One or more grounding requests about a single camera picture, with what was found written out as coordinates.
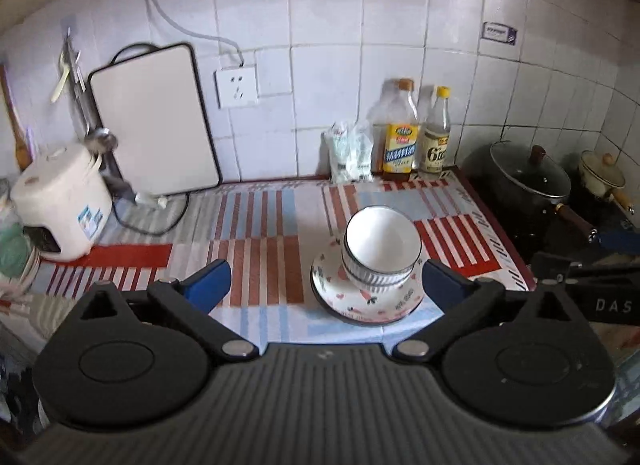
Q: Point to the cream enamel saucepan with lid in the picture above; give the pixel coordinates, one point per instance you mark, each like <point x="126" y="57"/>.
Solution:
<point x="600" y="177"/>

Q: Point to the yellow label cooking wine bottle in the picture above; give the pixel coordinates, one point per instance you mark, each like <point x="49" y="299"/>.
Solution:
<point x="400" y="145"/>

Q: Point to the white plastic bag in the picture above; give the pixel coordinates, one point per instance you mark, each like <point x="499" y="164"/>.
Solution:
<point x="350" y="155"/>

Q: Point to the metal ladle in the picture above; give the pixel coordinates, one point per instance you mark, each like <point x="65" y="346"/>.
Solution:
<point x="102" y="139"/>

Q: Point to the striped patterned tablecloth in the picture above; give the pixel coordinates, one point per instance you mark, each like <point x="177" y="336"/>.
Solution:
<point x="260" y="255"/>

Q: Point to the pink rabbit print plate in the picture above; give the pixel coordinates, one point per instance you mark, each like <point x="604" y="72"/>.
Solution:
<point x="340" y="295"/>

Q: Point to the white power plug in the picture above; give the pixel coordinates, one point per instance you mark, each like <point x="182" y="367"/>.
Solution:
<point x="150" y="199"/>

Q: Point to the black gas stove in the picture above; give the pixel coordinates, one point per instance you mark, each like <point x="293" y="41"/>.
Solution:
<point x="530" y="240"/>

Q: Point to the white cutting board dark rim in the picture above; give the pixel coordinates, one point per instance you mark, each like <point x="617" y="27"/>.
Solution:
<point x="155" y="120"/>

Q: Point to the black pot with glass lid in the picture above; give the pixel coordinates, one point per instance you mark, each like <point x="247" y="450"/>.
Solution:
<point x="530" y="175"/>

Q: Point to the clear vinegar bottle yellow cap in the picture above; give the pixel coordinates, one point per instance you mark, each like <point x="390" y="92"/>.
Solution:
<point x="435" y="150"/>

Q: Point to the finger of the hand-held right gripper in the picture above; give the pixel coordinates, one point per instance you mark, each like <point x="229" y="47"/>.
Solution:
<point x="550" y="265"/>
<point x="620" y="241"/>

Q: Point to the green and white container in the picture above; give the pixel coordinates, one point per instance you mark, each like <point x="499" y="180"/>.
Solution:
<point x="12" y="250"/>

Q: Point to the white sun print plate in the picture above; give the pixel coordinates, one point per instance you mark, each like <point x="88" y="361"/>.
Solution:
<point x="360" y="322"/>

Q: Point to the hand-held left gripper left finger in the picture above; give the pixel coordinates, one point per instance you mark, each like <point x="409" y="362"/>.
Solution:
<point x="210" y="282"/>

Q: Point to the white rice paddle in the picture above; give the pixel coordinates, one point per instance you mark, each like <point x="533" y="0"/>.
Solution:
<point x="60" y="85"/>

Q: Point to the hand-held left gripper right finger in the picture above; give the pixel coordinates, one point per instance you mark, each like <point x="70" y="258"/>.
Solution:
<point x="442" y="285"/>

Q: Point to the wooden spatula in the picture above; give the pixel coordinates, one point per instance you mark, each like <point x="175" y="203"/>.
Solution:
<point x="20" y="145"/>

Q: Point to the white rice cooker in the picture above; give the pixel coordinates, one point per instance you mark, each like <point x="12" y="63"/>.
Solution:
<point x="60" y="200"/>

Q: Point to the white wall socket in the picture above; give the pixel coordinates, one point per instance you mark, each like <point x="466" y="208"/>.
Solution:
<point x="237" y="87"/>

